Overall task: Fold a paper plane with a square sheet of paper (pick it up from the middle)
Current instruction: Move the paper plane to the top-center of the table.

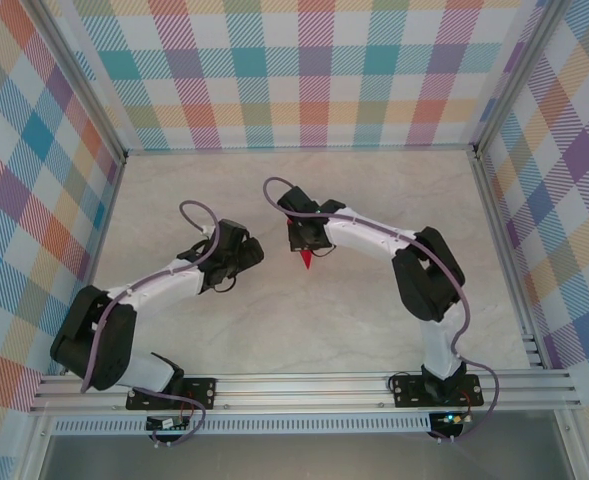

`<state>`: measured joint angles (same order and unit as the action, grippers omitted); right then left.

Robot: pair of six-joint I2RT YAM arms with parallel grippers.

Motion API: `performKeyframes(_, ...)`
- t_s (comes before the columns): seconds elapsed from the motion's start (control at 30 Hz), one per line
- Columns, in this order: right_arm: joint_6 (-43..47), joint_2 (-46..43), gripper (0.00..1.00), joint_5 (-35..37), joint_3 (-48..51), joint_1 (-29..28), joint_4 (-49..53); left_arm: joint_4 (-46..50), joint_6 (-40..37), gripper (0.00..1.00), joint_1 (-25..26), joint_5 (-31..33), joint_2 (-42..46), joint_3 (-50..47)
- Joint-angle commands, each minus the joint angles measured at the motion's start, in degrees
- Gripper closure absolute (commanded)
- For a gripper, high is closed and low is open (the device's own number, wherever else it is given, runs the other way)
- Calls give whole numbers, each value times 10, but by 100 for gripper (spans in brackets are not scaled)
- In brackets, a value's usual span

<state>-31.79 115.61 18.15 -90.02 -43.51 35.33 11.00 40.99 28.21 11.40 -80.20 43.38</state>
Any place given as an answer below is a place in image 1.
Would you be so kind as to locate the red paper sheet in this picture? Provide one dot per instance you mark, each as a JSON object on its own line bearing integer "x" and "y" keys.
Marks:
{"x": 306, "y": 261}

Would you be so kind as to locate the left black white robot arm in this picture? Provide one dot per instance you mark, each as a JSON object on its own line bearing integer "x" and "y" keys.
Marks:
{"x": 94, "y": 350}

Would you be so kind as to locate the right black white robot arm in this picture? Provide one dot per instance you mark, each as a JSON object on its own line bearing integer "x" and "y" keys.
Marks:
{"x": 429, "y": 280}

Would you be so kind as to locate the grey metal sheet panel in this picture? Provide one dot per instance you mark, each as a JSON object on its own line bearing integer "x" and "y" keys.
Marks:
{"x": 299, "y": 457}

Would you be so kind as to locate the left small black circuit board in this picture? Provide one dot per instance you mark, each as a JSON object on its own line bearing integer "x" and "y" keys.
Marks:
{"x": 159, "y": 424}

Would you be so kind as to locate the small black circuit board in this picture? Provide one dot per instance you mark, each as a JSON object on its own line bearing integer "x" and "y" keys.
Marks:
{"x": 449, "y": 419}
{"x": 159, "y": 424}

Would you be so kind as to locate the right small black circuit board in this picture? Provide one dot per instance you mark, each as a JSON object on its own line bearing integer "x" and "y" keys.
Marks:
{"x": 449, "y": 419}

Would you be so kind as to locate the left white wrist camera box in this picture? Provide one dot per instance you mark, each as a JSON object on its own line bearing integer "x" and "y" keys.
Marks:
{"x": 205, "y": 231}

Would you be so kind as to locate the thin aluminium wall rail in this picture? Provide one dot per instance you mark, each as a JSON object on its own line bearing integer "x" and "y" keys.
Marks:
{"x": 299, "y": 149}

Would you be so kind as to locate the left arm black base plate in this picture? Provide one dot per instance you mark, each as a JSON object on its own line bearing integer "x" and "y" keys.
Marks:
{"x": 204, "y": 390}

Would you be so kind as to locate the long aluminium mounting rail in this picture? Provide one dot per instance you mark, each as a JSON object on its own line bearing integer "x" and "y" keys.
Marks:
{"x": 299, "y": 392}

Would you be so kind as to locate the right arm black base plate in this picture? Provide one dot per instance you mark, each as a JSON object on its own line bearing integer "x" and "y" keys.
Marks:
{"x": 409, "y": 392}

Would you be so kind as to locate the aluminium table side rail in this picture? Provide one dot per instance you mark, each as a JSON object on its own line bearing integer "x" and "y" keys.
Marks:
{"x": 505, "y": 250}

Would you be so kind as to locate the aluminium frame post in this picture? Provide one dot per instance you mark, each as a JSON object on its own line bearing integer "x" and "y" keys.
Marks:
{"x": 81, "y": 80}
{"x": 516, "y": 70}

